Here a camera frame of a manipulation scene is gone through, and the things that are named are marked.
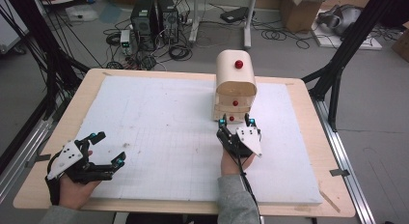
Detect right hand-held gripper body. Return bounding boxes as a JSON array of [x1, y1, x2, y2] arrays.
[[216, 126, 263, 159]]

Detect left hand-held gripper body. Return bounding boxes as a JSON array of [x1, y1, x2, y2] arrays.
[[46, 138, 114, 185]]

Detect wooden cabinet with red knobs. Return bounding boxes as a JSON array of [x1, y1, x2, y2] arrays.
[[211, 49, 259, 124]]

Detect person's right hand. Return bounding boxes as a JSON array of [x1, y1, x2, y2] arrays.
[[220, 150, 258, 178]]

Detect person's left hand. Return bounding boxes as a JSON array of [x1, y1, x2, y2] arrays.
[[58, 149, 102, 210]]

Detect grey tape piece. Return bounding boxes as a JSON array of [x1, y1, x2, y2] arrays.
[[329, 168, 350, 178], [24, 149, 52, 169]]

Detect white foam mat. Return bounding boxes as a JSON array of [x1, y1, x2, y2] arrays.
[[75, 74, 323, 207]]

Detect white stand leg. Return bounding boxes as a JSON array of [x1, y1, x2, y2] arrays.
[[242, 0, 259, 50], [188, 0, 201, 44]]

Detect small grey power supply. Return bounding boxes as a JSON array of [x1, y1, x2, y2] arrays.
[[120, 29, 133, 56]]

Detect flat black device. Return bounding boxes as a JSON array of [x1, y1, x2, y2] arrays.
[[220, 6, 256, 24]]

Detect black computer tower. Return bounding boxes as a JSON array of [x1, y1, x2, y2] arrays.
[[156, 0, 179, 45], [129, 0, 158, 51]]

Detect open cardboard box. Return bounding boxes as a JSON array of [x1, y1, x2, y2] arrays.
[[279, 0, 326, 34]]

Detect white floor board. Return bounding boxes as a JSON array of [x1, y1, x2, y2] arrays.
[[310, 20, 384, 51]]

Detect grey bag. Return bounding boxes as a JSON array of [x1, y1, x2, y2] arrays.
[[316, 3, 365, 37]]

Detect brown cardboard box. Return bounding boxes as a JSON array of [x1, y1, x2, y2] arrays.
[[391, 21, 409, 64]]

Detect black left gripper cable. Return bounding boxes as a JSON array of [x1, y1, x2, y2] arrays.
[[44, 149, 63, 207]]

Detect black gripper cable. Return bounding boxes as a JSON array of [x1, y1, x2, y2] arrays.
[[235, 151, 263, 224], [44, 149, 63, 207]]

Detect aluminium floor rail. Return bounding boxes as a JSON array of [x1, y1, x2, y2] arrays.
[[311, 97, 377, 224], [0, 98, 70, 204]]

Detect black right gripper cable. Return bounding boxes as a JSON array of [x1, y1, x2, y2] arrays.
[[235, 151, 263, 224]]

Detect black metal frame stand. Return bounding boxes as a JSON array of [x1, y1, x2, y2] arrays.
[[301, 0, 401, 132], [0, 0, 91, 121]]

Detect tangle of black floor cables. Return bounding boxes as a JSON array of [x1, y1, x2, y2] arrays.
[[102, 11, 194, 71]]

